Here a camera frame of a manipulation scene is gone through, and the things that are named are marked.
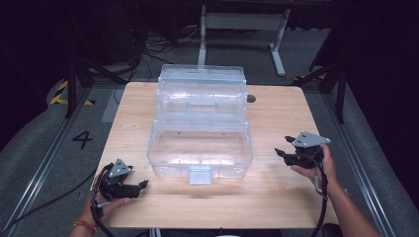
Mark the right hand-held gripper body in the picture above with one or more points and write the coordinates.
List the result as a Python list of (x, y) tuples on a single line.
[(308, 151)]

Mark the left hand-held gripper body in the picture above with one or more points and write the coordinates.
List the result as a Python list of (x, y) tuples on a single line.
[(113, 184)]

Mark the clear plastic storage box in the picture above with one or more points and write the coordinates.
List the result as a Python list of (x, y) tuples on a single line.
[(201, 131)]

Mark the person's right hand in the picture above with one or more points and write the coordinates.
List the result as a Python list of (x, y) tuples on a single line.
[(326, 171)]

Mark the person's left hand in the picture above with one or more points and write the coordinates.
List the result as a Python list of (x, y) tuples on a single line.
[(95, 209)]

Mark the dark round table grommet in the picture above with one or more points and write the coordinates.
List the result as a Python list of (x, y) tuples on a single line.
[(252, 98)]

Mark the black tripod stand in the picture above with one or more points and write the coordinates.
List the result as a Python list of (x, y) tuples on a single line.
[(339, 89), (70, 85)]

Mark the metal floor rail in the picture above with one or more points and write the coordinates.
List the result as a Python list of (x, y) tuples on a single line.
[(46, 154), (359, 158)]

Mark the white metal stand frame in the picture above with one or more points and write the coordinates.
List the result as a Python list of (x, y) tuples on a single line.
[(243, 21)]

